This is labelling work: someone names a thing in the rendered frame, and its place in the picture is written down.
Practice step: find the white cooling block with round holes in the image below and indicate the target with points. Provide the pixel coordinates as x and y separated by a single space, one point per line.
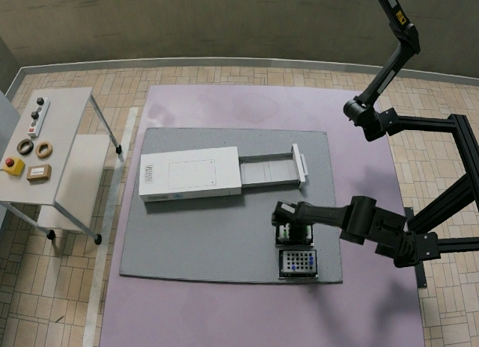
285 228

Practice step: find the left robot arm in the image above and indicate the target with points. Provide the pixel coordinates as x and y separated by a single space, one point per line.
358 222

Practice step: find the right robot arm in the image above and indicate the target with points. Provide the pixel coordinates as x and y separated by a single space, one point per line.
366 117

